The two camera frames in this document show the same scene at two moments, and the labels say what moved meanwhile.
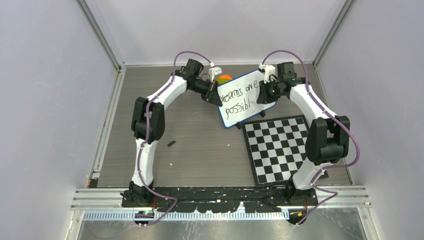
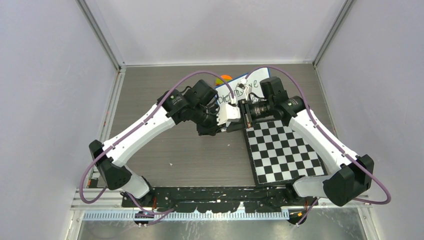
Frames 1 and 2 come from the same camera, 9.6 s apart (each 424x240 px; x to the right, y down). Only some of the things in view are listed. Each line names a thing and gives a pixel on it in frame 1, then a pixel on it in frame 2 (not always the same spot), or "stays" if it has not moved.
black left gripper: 212,95 to 211,130
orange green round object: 223,78 stays
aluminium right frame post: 346,6 stays
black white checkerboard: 277,148 stays
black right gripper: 264,97 to 244,105
